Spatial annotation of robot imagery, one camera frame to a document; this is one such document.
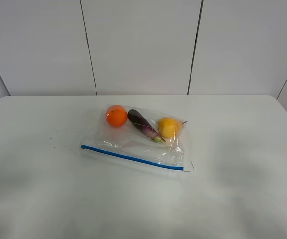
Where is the purple eggplant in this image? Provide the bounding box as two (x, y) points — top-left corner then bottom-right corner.
(127, 109), (166, 143)

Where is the yellow pear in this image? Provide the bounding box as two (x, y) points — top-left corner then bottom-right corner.
(158, 117), (186, 139)

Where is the orange fruit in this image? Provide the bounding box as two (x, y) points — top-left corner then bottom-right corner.
(106, 105), (128, 128)

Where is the clear zip bag blue seal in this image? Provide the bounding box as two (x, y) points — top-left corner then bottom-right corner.
(80, 105), (195, 172)

